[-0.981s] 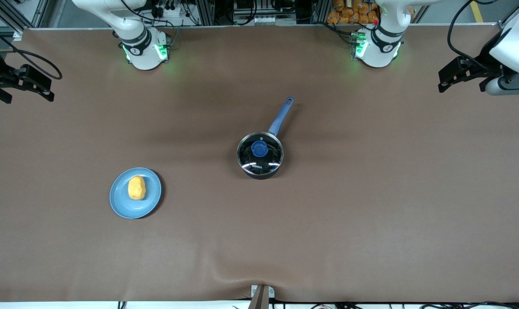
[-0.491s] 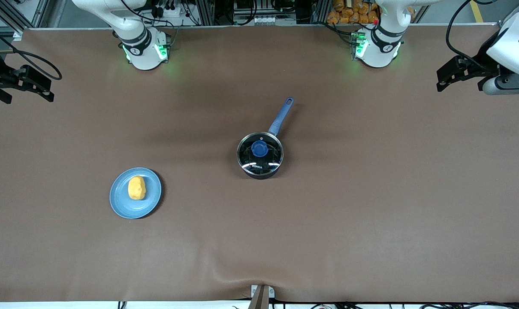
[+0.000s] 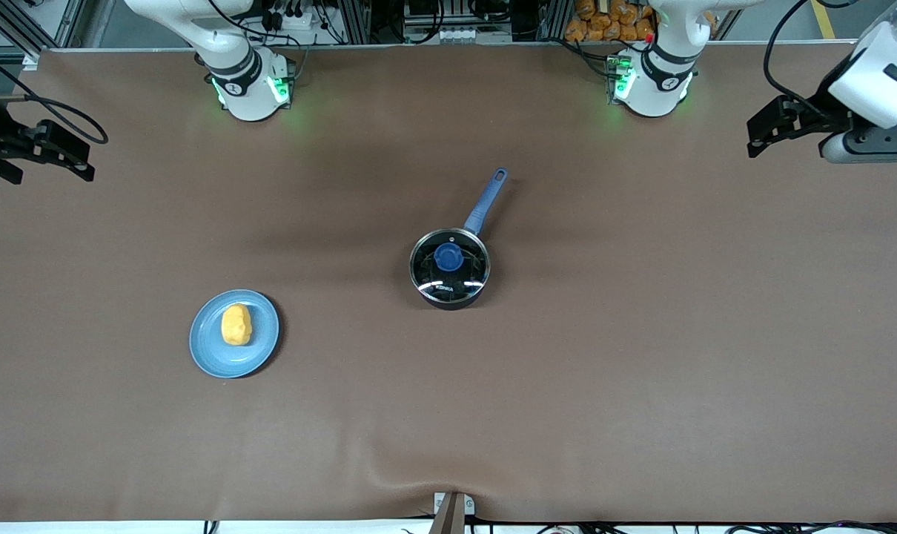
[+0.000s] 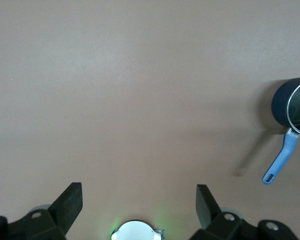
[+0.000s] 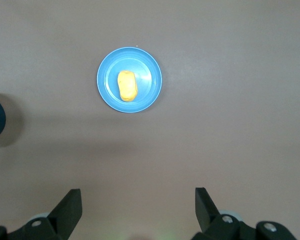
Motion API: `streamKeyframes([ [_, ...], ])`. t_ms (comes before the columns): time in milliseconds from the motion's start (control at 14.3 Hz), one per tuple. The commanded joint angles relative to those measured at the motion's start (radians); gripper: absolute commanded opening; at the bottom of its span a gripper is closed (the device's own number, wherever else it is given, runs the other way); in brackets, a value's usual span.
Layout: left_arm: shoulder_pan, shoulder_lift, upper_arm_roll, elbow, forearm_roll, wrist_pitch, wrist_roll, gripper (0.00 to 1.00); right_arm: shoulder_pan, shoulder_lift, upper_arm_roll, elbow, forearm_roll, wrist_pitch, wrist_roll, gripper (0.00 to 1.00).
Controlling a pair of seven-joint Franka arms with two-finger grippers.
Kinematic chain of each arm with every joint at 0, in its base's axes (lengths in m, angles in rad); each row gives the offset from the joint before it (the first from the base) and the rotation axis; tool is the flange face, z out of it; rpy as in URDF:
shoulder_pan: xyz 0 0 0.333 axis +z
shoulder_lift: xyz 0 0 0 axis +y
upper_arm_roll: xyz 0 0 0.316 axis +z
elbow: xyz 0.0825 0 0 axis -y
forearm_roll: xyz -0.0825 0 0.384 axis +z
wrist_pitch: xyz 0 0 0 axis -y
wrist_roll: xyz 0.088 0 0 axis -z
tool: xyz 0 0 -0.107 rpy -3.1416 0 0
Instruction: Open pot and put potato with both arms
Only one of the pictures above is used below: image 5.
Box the blue round plate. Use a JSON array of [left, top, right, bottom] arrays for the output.
[[96, 46, 163, 114]]

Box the brown table cover mat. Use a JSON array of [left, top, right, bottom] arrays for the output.
[[0, 0, 300, 240]]

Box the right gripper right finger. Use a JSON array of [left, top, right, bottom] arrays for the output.
[[190, 187, 259, 240]]

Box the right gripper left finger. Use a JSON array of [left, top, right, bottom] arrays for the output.
[[6, 188, 83, 240]]

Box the yellow potato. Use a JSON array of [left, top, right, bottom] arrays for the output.
[[116, 69, 138, 103]]

